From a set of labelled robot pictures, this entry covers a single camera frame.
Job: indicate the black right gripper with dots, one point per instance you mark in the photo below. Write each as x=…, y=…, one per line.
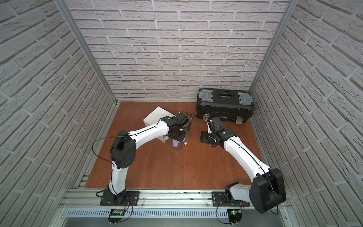
x=203, y=137

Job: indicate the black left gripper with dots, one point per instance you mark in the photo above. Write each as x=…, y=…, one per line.
x=177, y=135

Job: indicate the purple earphone case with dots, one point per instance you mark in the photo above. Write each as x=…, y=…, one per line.
x=175, y=143

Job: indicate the white drawer cabinet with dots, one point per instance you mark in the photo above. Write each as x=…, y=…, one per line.
x=156, y=119

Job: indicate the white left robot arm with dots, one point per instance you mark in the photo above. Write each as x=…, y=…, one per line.
x=123, y=149

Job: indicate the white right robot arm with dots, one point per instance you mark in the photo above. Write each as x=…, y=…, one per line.
x=267, y=189

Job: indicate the steel claw hammer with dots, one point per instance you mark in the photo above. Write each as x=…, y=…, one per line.
x=192, y=115

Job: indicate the black plastic toolbox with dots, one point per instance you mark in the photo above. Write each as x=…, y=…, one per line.
x=229, y=105

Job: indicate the right controller board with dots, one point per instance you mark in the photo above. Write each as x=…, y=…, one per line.
x=234, y=216

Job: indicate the controller board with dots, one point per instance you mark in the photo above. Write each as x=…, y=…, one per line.
x=118, y=215
x=234, y=216

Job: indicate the left controller board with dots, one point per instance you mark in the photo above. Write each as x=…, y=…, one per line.
x=118, y=215

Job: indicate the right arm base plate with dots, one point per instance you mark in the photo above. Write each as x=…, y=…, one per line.
x=225, y=199

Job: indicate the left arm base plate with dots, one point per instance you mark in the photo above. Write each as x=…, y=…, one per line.
x=109, y=199

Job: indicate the aluminium frame rail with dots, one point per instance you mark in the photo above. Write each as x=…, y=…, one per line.
x=150, y=199

